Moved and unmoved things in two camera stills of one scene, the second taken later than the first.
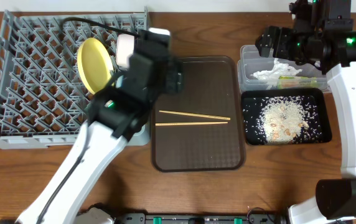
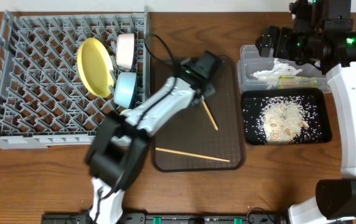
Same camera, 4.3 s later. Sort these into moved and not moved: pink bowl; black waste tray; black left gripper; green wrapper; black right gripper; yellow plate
Moved: black left gripper
Not moved: black waste tray; yellow plate; black right gripper; green wrapper; pink bowl
